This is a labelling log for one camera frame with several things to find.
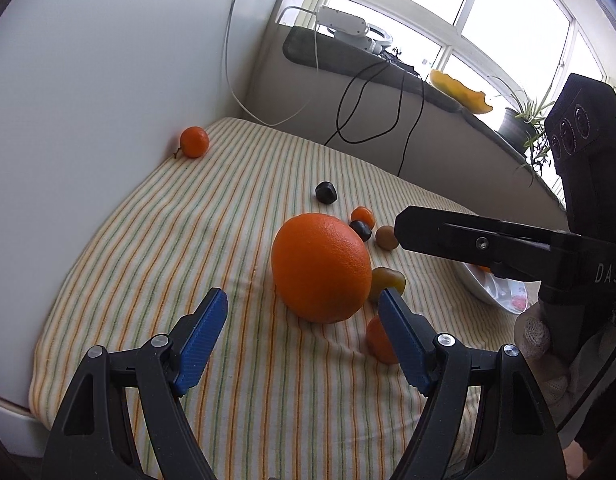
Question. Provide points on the dark plum near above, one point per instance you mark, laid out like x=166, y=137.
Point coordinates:
x=363, y=230

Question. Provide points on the potted spider plant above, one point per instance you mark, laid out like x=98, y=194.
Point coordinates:
x=529, y=116

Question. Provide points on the yellow orange bowl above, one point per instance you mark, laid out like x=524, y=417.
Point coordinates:
x=474, y=101

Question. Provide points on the dark plum far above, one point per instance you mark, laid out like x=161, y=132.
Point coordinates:
x=326, y=193

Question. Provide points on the small mandarin by wall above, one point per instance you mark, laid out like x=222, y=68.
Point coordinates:
x=193, y=143

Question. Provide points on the small orange kumquat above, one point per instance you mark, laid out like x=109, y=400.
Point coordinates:
x=365, y=215

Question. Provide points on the right white gloved hand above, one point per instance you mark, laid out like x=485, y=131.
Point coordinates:
x=571, y=374

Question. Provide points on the white floral plate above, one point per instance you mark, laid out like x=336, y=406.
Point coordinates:
x=503, y=293

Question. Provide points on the dark plum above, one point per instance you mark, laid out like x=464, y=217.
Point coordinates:
x=363, y=230
x=326, y=193

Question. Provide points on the right black camera box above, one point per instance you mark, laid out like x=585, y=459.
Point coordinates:
x=581, y=130

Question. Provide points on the mandarin with stem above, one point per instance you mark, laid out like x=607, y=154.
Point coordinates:
x=378, y=342

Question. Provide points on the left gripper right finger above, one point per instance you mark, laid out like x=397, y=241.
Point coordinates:
x=484, y=415

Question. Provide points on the brown kiwi right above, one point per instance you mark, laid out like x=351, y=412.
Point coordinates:
x=386, y=239

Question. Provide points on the striped cloth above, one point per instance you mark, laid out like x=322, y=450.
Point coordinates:
x=280, y=398

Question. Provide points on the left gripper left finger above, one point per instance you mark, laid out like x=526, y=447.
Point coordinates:
x=92, y=436

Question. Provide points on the green brown kiwi mango fruit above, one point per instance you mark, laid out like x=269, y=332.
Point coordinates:
x=384, y=278

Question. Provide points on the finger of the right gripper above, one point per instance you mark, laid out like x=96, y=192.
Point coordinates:
x=508, y=249

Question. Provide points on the white power strip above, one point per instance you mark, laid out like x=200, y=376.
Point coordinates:
x=347, y=28

